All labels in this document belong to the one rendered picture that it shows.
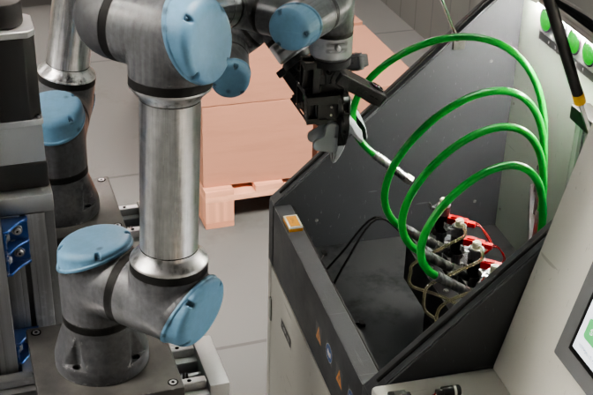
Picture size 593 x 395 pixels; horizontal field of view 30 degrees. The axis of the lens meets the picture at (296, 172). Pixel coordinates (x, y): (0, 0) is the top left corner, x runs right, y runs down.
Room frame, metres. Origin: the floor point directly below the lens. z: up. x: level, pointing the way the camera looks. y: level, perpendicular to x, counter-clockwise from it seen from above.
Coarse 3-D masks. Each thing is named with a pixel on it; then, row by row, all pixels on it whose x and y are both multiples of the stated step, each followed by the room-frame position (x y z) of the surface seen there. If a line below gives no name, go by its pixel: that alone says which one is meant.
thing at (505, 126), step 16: (480, 128) 1.70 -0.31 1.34; (496, 128) 1.70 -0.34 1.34; (512, 128) 1.71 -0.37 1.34; (464, 144) 1.69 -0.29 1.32; (432, 160) 1.68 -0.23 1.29; (544, 160) 1.73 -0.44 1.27; (544, 176) 1.73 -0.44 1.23; (416, 192) 1.66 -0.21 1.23; (400, 224) 1.66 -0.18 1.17; (432, 256) 1.67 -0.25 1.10; (448, 272) 1.69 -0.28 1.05
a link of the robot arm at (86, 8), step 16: (80, 0) 1.42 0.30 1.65; (96, 0) 1.39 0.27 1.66; (224, 0) 1.68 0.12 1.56; (240, 0) 1.72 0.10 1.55; (256, 0) 1.74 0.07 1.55; (80, 16) 1.40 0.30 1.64; (96, 16) 1.38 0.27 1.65; (240, 16) 1.72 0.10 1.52; (80, 32) 1.40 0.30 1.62; (96, 32) 1.38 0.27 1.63; (256, 32) 1.74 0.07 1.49; (96, 48) 1.39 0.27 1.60
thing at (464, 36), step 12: (444, 36) 1.94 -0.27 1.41; (456, 36) 1.93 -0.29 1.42; (468, 36) 1.93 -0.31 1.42; (480, 36) 1.93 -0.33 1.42; (408, 48) 1.94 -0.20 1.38; (420, 48) 1.94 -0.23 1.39; (504, 48) 1.92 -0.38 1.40; (396, 60) 1.94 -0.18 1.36; (372, 72) 1.95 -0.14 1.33; (528, 72) 1.91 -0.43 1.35; (540, 96) 1.91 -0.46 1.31; (540, 108) 1.91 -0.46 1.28; (360, 144) 1.95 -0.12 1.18
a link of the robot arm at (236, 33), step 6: (234, 30) 2.03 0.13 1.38; (240, 30) 2.03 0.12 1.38; (234, 36) 2.02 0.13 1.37; (240, 36) 2.03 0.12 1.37; (246, 36) 2.03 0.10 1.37; (240, 42) 2.00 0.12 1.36; (246, 42) 2.03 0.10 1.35; (252, 42) 2.03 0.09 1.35; (246, 48) 2.00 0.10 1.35; (252, 48) 2.04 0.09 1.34
